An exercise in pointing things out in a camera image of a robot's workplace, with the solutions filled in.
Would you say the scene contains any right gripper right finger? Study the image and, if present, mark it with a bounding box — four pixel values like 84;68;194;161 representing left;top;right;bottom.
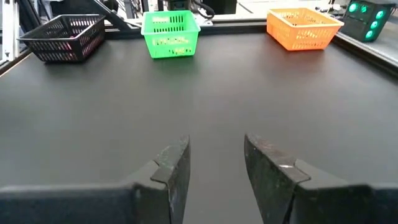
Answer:
243;133;398;224

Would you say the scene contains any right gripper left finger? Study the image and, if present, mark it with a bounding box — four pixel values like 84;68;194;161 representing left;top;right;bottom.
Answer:
0;134;192;224

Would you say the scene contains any black plastic basket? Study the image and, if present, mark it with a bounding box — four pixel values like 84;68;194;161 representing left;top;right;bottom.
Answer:
17;14;106;63

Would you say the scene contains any orange plastic basket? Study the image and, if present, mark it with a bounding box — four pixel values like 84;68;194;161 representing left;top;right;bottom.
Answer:
266;7;345;52

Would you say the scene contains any computer tower with green lights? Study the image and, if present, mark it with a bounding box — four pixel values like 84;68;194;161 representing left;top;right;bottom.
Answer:
340;0;395;44

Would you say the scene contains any silver aluminium extrusion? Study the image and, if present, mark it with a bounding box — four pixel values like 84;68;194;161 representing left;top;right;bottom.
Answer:
0;0;20;62

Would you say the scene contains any green plastic basket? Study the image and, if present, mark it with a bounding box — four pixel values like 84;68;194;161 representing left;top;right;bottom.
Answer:
141;10;201;59

